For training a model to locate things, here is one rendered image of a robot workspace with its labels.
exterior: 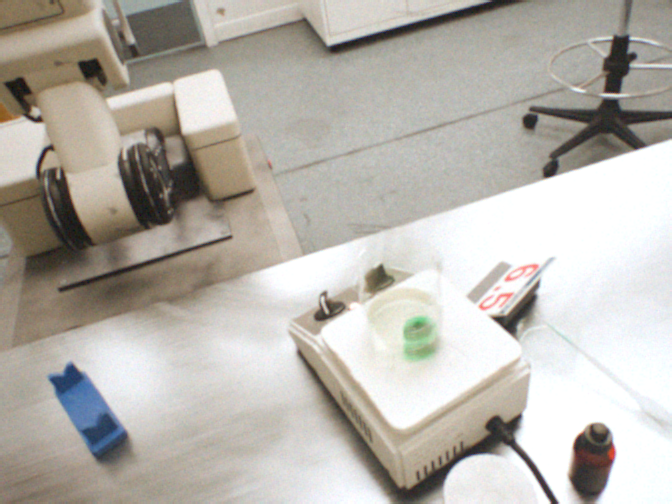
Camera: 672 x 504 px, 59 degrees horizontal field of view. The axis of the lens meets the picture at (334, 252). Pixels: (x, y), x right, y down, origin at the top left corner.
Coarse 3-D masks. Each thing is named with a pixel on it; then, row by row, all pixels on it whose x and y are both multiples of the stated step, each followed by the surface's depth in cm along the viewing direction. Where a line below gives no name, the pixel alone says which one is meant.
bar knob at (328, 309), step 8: (320, 296) 56; (328, 296) 56; (320, 304) 54; (328, 304) 54; (336, 304) 56; (344, 304) 56; (320, 312) 56; (328, 312) 54; (336, 312) 54; (320, 320) 55
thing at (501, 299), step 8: (528, 264) 60; (536, 264) 59; (512, 272) 61; (520, 272) 60; (528, 272) 58; (504, 280) 60; (512, 280) 59; (520, 280) 58; (496, 288) 60; (504, 288) 59; (512, 288) 57; (520, 288) 56; (488, 296) 59; (496, 296) 58; (504, 296) 57; (512, 296) 55; (480, 304) 59; (488, 304) 57; (496, 304) 56; (504, 304) 55; (488, 312) 56
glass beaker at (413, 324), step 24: (384, 240) 44; (408, 240) 44; (360, 264) 43; (384, 264) 46; (408, 264) 46; (432, 264) 44; (360, 288) 42; (384, 288) 47; (432, 288) 40; (384, 312) 41; (408, 312) 41; (432, 312) 42; (384, 336) 43; (408, 336) 43; (432, 336) 44; (384, 360) 45; (408, 360) 44; (432, 360) 45
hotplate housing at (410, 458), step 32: (320, 352) 50; (352, 384) 47; (512, 384) 45; (352, 416) 50; (448, 416) 44; (480, 416) 46; (512, 416) 49; (384, 448) 44; (416, 448) 43; (448, 448) 46; (416, 480) 46
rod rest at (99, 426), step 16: (64, 368) 58; (64, 384) 58; (80, 384) 59; (64, 400) 58; (80, 400) 58; (96, 400) 57; (80, 416) 56; (96, 416) 56; (112, 416) 56; (80, 432) 55; (96, 432) 53; (112, 432) 54; (96, 448) 53
